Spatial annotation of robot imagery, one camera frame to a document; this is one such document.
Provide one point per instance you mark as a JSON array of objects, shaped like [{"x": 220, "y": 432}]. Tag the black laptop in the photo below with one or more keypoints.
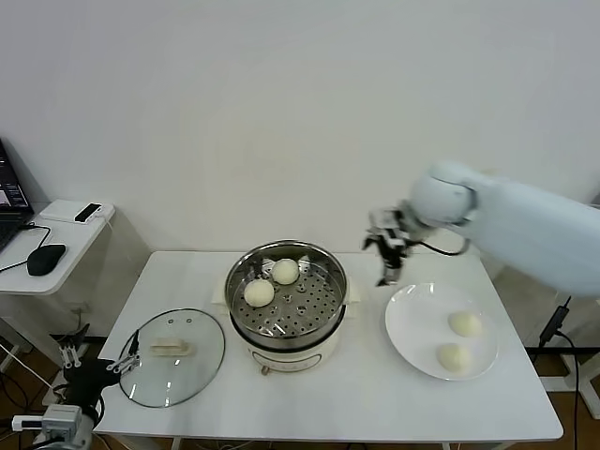
[{"x": 11, "y": 187}]

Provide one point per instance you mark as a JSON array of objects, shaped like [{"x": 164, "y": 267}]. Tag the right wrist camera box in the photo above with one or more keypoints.
[{"x": 394, "y": 243}]

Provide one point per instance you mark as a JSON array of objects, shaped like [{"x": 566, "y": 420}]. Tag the perforated stainless steamer basket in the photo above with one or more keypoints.
[{"x": 300, "y": 309}]

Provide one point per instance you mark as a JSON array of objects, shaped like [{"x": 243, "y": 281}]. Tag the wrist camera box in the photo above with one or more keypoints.
[
  {"x": 394, "y": 243},
  {"x": 61, "y": 417}
]

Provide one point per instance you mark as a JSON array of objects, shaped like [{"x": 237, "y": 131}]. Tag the flat white box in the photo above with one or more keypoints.
[{"x": 56, "y": 213}]

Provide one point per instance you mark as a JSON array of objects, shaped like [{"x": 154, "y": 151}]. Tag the white wall socket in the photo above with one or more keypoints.
[{"x": 79, "y": 309}]

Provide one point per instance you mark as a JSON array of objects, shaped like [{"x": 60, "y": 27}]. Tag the white side desk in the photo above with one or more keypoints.
[{"x": 70, "y": 234}]

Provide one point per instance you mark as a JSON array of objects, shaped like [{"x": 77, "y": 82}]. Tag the white round plate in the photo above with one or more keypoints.
[{"x": 422, "y": 337}]

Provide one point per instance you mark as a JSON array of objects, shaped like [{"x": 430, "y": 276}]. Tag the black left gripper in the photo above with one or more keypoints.
[{"x": 86, "y": 375}]

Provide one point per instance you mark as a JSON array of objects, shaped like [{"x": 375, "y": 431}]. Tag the white steamed baozi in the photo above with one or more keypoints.
[
  {"x": 285, "y": 272},
  {"x": 465, "y": 323},
  {"x": 259, "y": 294},
  {"x": 453, "y": 360}
]

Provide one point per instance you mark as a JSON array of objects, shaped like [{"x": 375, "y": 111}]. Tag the cream electric cooking pot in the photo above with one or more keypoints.
[{"x": 281, "y": 361}]

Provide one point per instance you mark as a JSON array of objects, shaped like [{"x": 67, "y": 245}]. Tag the small black white device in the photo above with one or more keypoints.
[{"x": 87, "y": 212}]

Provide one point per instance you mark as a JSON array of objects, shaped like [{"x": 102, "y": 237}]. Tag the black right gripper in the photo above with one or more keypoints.
[{"x": 383, "y": 252}]

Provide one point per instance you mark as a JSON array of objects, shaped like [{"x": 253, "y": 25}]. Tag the black computer mouse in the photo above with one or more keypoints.
[{"x": 44, "y": 260}]

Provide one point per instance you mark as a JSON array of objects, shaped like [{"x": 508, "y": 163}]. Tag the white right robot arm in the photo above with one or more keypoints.
[{"x": 539, "y": 225}]

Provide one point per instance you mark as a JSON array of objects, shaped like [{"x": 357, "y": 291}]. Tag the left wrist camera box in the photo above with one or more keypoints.
[{"x": 61, "y": 417}]

